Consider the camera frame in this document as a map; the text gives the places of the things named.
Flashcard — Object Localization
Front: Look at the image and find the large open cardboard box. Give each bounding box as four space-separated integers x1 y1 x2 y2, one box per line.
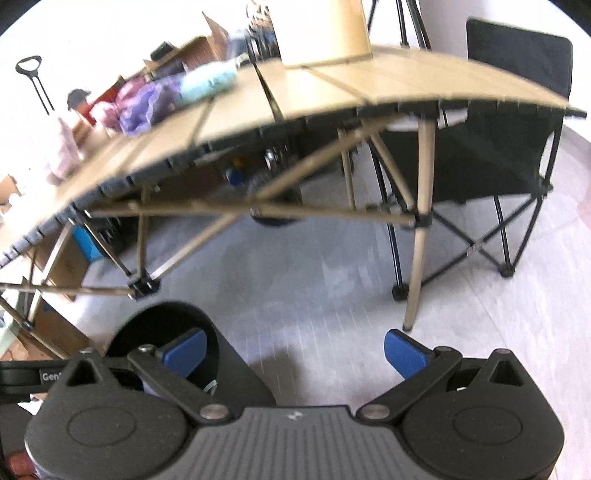
30 222 89 302

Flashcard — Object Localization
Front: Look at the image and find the open brown cardboard box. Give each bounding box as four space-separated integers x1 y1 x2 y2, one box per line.
143 11 232 77

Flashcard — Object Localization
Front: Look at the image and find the pink cloth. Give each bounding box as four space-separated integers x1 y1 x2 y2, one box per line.
89 99 124 134

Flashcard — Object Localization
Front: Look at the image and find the tan folding table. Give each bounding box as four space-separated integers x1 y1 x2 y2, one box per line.
0 44 588 361

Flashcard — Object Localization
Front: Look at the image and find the cream thermos jug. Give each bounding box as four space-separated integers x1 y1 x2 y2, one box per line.
281 0 374 68

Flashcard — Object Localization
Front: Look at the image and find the cardboard box green liner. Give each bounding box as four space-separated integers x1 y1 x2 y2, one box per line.
0 295 90 363

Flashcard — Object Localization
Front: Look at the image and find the light blue fluffy cloth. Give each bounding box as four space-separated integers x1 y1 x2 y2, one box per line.
179 61 242 104

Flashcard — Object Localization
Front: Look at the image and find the purple cloth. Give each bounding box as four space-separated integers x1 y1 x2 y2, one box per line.
116 76 186 136

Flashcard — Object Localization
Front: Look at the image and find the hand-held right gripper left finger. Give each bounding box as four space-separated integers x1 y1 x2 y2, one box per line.
62 329 230 423

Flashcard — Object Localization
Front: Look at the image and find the blue bag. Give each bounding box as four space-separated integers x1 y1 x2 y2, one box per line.
71 225 105 262

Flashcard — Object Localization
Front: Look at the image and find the pale pink plastic bag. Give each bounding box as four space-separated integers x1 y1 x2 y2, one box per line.
45 116 86 184

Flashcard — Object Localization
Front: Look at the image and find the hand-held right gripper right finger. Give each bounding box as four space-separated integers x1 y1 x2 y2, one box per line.
356 329 529 422

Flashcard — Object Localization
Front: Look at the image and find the black trash bin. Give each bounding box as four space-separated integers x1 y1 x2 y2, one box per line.
105 301 274 411

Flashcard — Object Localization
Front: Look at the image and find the black folding chair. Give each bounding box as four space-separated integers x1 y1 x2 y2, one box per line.
365 17 574 301

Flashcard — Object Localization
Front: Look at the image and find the clear jar black lid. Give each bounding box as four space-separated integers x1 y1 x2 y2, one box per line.
67 89 95 127

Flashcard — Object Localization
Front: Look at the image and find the black wagon handle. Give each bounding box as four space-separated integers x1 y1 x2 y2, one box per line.
15 55 57 120

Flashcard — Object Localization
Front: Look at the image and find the person's left hand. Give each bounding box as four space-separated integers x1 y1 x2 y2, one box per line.
7 450 34 477

